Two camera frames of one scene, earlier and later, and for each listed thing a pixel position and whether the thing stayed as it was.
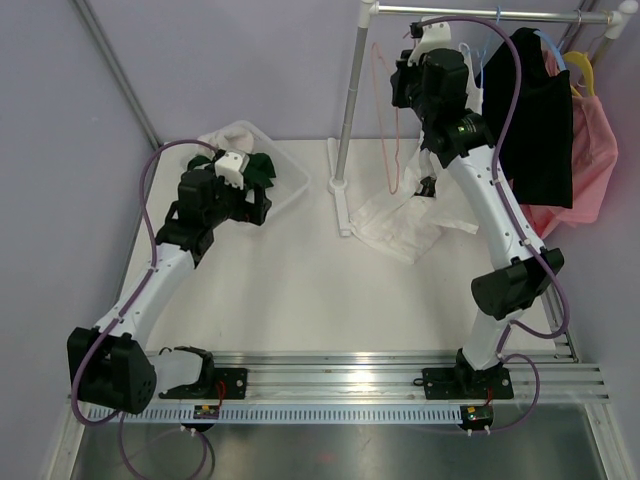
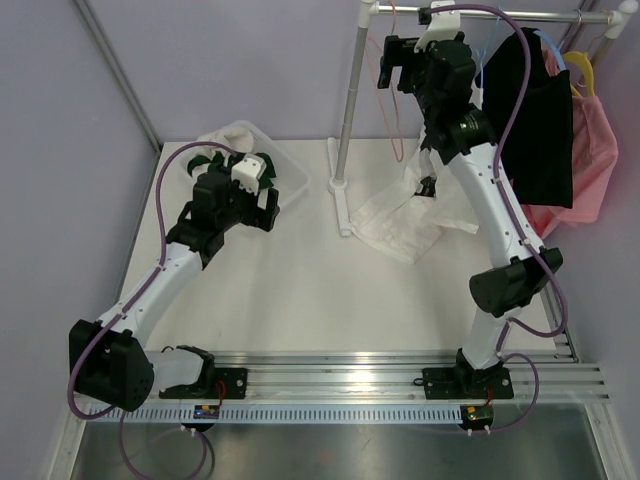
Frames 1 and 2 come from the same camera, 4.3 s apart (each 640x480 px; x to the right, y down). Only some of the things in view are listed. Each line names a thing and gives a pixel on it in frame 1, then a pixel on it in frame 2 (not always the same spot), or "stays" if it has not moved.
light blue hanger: [485, 44] stays
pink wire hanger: [375, 49] → [392, 89]
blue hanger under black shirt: [555, 52] stays
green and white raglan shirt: [237, 137] stays
